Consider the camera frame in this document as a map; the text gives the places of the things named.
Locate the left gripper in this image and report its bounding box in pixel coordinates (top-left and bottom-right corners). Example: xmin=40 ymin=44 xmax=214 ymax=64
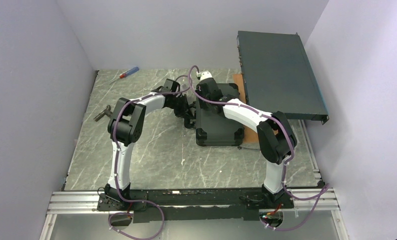
xmin=169 ymin=95 xmax=196 ymax=121

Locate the black poker chip case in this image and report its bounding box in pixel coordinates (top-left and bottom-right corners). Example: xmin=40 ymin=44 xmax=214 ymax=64
xmin=193 ymin=97 xmax=245 ymax=147

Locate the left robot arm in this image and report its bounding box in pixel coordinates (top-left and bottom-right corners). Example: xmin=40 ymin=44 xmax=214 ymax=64
xmin=97 ymin=79 xmax=196 ymax=211

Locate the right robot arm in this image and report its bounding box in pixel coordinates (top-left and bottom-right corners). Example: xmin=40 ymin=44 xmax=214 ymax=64
xmin=195 ymin=76 xmax=297 ymax=208

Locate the blue red screwdriver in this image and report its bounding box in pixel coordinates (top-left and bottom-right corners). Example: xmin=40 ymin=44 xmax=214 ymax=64
xmin=110 ymin=66 xmax=140 ymax=83

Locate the dark grey rack box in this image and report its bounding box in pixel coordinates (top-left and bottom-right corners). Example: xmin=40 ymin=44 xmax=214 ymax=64
xmin=237 ymin=30 xmax=329 ymax=124

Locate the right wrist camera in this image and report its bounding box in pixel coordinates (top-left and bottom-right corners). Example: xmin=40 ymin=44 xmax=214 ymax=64
xmin=196 ymin=71 xmax=213 ymax=81

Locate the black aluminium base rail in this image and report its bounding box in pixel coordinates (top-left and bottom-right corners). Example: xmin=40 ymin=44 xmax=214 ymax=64
xmin=46 ymin=187 xmax=340 ymax=225

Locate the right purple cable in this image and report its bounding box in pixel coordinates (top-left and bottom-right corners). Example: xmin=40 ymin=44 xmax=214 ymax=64
xmin=187 ymin=65 xmax=330 ymax=232

